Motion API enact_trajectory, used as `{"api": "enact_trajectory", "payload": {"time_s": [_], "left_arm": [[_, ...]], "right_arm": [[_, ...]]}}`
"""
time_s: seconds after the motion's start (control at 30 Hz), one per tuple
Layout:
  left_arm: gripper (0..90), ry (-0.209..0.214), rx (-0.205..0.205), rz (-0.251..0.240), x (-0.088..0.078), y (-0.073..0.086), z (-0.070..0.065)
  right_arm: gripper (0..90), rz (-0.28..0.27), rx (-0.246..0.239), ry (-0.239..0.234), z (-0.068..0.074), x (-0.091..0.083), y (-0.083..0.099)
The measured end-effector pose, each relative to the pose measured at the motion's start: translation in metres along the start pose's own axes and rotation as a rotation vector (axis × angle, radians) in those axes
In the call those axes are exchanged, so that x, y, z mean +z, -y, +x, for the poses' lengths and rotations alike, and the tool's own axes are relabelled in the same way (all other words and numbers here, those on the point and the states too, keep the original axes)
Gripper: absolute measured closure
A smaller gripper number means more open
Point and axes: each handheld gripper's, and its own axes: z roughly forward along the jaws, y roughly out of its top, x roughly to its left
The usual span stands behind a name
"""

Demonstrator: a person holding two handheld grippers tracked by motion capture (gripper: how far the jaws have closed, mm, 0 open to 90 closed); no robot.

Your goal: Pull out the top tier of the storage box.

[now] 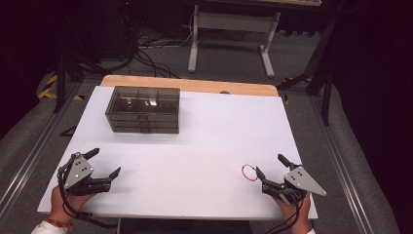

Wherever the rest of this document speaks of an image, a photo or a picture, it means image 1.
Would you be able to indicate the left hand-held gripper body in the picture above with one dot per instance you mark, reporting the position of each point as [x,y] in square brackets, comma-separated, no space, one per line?
[78,172]

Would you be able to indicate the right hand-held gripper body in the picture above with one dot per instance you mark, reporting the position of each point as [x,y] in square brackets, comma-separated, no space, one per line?
[302,182]

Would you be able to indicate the smoky clear drawer organizer box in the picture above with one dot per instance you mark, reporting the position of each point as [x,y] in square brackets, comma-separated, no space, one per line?
[142,97]

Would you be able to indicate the person's right hand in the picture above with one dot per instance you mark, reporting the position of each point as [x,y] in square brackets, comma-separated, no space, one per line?
[300,217]

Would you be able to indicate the person's left hand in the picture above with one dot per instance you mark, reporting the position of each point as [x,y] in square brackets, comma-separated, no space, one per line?
[60,208]

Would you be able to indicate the person's right white sleeve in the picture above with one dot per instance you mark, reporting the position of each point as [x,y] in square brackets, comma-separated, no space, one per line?
[311,231]

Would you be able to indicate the person's white sleeve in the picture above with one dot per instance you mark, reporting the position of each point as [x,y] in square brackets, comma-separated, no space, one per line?
[311,231]
[44,229]

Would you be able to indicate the person's left white sleeve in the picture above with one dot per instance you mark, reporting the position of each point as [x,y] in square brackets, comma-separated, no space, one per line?
[44,229]

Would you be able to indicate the white board sheet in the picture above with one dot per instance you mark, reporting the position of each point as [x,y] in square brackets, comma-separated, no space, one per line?
[195,156]

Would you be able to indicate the yellow black floor tape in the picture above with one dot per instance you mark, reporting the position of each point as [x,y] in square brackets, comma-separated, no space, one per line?
[45,92]

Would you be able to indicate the black metal stand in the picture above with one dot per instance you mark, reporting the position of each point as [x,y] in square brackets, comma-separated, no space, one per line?
[326,81]
[60,81]

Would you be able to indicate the person's dark clothing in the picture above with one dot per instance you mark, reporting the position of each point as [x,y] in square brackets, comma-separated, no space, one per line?
[185,227]

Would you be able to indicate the wooden table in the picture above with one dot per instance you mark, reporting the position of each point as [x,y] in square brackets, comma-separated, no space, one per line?
[195,85]

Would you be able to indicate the grey metal floor rail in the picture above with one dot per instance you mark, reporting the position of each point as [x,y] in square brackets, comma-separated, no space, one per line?
[341,169]
[35,143]

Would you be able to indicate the white metal desk frame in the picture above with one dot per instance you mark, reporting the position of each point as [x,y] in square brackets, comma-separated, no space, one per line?
[233,22]

